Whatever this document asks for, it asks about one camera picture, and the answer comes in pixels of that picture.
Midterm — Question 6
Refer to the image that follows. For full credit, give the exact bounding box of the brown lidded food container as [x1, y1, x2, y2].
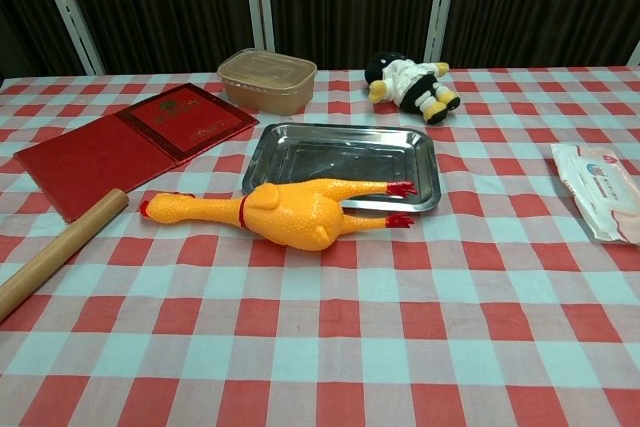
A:
[216, 47, 318, 115]

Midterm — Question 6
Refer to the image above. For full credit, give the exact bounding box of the white wet wipes pack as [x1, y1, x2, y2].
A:
[549, 142, 640, 246]

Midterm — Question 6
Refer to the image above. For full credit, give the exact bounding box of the red certificate folder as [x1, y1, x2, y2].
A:
[13, 82, 261, 224]

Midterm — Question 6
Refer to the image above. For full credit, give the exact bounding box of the wooden rolling pin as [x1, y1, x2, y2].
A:
[0, 188, 130, 323]

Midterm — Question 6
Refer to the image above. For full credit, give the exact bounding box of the yellow rubber chicken toy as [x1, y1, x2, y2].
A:
[138, 178, 419, 252]

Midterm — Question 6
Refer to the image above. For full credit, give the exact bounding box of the red white checkered tablecloth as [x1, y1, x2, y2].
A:
[0, 65, 640, 427]

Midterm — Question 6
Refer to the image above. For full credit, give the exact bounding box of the silver metal tray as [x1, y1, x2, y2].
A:
[241, 121, 442, 213]

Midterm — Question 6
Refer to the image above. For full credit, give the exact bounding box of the black white plush doll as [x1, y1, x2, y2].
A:
[363, 51, 462, 126]

